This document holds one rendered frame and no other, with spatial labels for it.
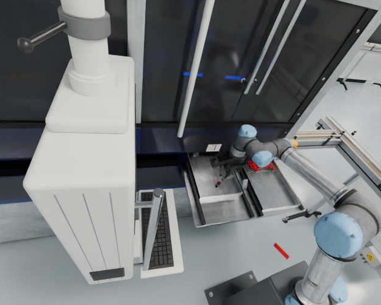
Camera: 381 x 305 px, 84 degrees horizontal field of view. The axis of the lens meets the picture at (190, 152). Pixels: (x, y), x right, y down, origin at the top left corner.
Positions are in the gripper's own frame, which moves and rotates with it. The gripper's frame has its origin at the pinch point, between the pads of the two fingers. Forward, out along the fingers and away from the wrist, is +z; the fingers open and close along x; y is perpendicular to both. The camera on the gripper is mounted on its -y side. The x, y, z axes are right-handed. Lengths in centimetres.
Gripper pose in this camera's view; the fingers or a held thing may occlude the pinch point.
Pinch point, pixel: (221, 177)
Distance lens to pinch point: 118.4
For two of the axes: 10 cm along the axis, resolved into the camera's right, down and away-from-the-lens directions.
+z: -2.0, 6.8, 7.0
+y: 9.5, -0.4, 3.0
